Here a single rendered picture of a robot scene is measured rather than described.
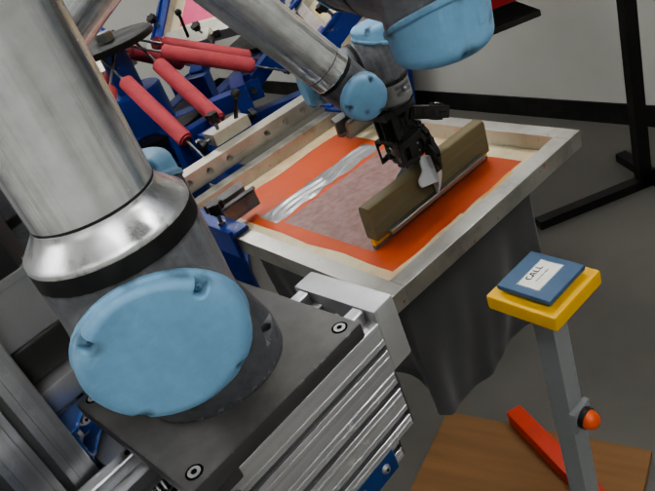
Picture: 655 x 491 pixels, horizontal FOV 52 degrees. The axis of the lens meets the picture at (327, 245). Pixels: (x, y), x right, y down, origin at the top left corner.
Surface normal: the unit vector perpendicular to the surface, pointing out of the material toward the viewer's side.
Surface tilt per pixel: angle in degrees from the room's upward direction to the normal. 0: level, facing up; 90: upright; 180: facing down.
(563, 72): 90
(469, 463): 0
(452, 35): 93
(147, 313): 97
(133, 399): 97
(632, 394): 0
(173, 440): 0
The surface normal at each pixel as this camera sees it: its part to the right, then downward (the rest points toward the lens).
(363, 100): 0.33, 0.41
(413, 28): -0.44, 0.63
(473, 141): 0.64, 0.25
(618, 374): -0.32, -0.80
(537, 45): -0.71, 0.56
